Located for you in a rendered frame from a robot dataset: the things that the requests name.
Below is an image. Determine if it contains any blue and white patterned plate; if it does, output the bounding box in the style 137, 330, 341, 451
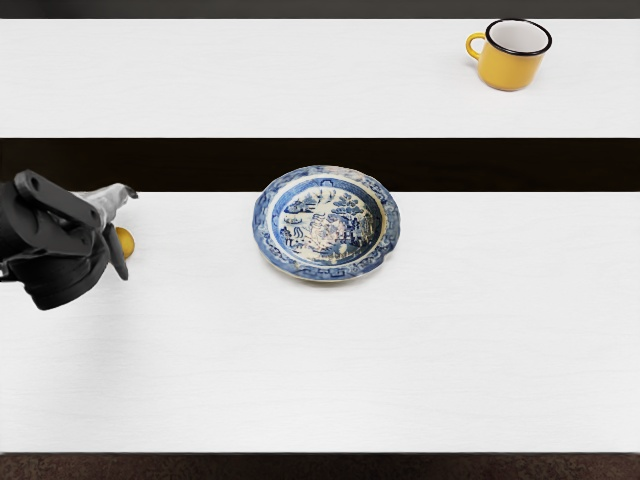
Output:
251, 164, 402, 283

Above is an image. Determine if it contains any yellow enamel mug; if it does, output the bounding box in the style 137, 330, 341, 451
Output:
465, 18, 554, 92

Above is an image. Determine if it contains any yellow round fruit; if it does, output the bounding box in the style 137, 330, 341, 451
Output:
115, 226, 136, 261

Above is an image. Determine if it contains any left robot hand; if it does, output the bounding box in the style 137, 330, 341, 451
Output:
81, 182, 139, 282

